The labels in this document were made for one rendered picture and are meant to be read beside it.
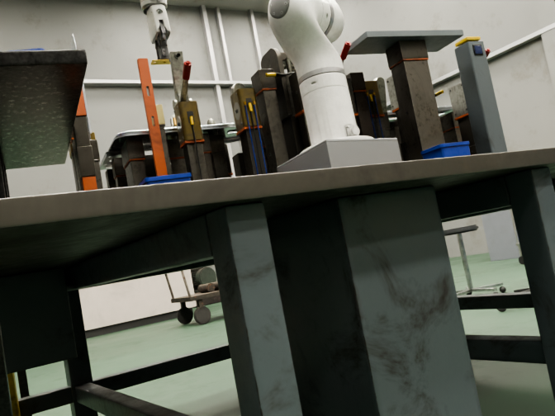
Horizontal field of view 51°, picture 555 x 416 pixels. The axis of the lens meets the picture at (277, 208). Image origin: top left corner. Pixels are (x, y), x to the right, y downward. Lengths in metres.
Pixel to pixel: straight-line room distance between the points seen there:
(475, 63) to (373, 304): 1.06
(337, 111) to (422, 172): 0.31
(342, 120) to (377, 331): 0.50
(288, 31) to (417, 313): 0.73
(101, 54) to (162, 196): 10.78
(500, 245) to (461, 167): 6.85
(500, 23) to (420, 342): 9.06
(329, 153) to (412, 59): 0.68
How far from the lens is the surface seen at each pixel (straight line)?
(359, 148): 1.36
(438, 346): 1.39
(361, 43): 1.85
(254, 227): 1.00
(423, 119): 1.86
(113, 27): 11.95
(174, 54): 1.80
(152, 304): 8.22
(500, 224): 8.09
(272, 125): 1.74
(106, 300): 8.03
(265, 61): 1.88
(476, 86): 2.05
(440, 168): 1.25
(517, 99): 9.92
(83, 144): 1.67
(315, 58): 1.47
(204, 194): 0.92
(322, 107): 1.43
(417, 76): 1.90
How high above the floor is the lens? 0.56
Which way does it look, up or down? 5 degrees up
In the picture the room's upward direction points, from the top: 11 degrees counter-clockwise
